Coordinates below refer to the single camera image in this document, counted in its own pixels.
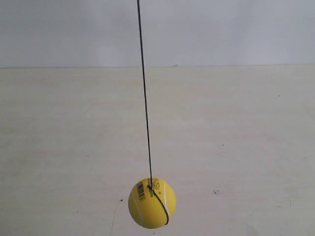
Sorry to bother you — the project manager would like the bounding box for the yellow tennis ball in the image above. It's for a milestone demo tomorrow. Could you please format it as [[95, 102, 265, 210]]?
[[128, 177, 177, 229]]

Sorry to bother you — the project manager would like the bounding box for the black hanging string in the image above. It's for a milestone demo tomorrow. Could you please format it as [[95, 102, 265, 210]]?
[[136, 0, 170, 226]]

